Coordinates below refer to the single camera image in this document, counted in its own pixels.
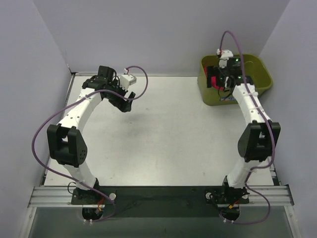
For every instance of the pink t shirt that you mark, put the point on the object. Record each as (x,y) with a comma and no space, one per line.
(216,83)

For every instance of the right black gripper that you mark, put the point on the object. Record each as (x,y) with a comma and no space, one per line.
(217,78)

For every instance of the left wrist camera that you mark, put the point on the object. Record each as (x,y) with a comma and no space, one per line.
(126,80)

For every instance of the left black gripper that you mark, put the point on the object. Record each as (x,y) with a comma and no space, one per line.
(121,99)

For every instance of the olive green plastic basin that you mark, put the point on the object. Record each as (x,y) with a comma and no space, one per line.
(254,68)

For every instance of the aluminium front rail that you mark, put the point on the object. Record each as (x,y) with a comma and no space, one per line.
(59,196)

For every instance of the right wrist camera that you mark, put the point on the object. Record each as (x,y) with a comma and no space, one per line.
(224,56)

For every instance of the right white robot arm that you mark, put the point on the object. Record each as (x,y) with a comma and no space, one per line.
(258,139)

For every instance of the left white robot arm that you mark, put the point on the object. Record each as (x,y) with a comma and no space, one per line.
(66,143)

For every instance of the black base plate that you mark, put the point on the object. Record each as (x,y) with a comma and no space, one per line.
(159,201)

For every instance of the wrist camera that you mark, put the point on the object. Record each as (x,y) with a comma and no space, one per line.
(126,80)
(224,56)

